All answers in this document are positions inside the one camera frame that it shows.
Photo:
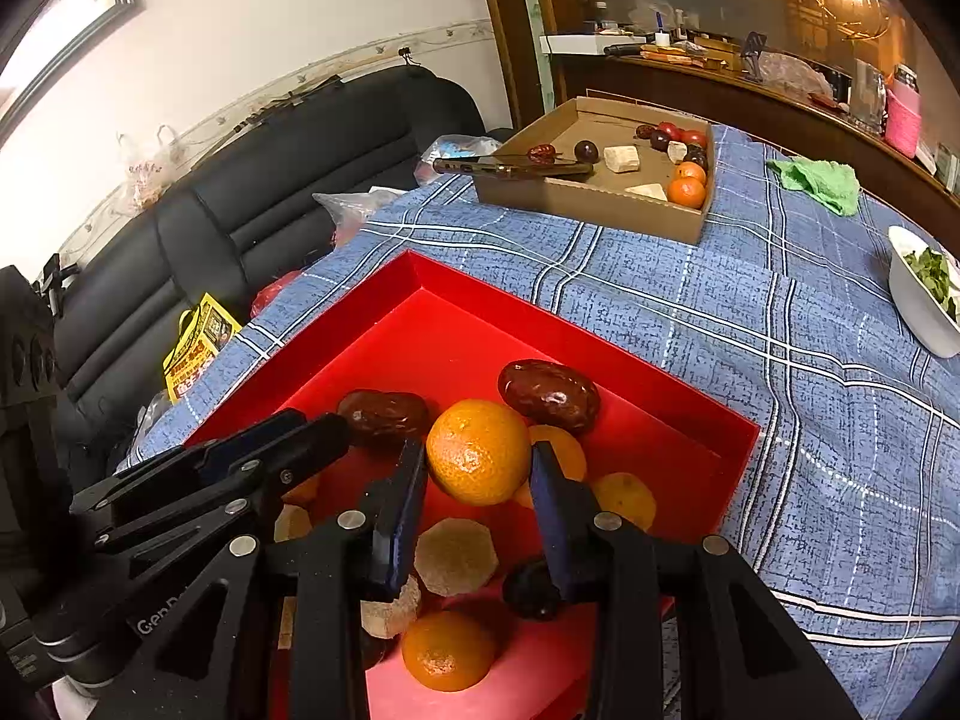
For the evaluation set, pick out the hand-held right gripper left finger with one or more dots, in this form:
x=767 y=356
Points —
x=397 y=525

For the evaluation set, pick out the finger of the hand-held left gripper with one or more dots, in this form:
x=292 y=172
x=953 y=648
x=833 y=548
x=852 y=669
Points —
x=187 y=457
x=300 y=457

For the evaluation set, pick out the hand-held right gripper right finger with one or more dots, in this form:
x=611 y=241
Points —
x=559 y=532

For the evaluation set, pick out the beige octagonal biscuit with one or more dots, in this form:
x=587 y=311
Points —
x=454 y=559

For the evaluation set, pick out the orange mandarin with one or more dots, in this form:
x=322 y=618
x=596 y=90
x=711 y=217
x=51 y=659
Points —
x=476 y=450
x=450 y=649
x=630 y=499
x=687 y=193
x=568 y=454
x=690 y=172

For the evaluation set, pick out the red tray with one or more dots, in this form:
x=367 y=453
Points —
x=450 y=330

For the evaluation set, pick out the yellow printed bag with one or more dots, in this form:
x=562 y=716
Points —
x=196 y=345

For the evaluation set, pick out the red plastic bag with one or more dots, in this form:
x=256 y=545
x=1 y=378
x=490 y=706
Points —
x=277 y=294

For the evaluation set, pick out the hanging clear plastic bags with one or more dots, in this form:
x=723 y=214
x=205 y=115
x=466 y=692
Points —
x=146 y=165

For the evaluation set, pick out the black leather sofa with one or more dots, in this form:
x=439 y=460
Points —
x=225 y=225

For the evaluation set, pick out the blue checked tablecloth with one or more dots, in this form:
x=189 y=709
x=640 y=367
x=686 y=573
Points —
x=750 y=330

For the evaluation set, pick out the cardboard box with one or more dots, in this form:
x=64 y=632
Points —
x=570 y=202

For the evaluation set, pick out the clear plastic bag blue print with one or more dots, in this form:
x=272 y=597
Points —
x=457 y=150

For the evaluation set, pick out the black smartphone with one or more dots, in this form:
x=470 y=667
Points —
x=510 y=167

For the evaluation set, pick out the wrinkled red date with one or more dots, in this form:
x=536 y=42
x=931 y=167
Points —
x=541 y=154

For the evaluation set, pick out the small beige peeled chunk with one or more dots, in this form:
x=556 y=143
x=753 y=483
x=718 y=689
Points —
x=677 y=152

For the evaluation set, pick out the red cherry tomato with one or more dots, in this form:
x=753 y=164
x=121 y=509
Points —
x=669 y=131
x=694 y=139

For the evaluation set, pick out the white bowl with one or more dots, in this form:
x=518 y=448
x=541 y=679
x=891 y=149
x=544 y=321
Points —
x=919 y=307

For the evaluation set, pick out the green cloth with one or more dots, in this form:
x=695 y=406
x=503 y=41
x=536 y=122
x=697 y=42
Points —
x=817 y=180

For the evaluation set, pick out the green leafy vegetables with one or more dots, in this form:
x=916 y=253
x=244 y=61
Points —
x=934 y=270

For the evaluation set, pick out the wooden glass display cabinet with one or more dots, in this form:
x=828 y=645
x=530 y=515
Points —
x=750 y=112

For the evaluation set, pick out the orange packets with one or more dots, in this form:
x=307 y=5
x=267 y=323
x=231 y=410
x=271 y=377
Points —
x=667 y=54

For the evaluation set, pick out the crumpled clear plastic wrap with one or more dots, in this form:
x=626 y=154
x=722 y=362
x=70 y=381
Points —
x=795 y=75

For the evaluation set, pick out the clear glass jar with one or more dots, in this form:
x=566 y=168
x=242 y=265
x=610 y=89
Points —
x=868 y=97

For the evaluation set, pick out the dark window frame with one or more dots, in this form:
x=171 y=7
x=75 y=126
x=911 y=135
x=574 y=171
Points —
x=67 y=22

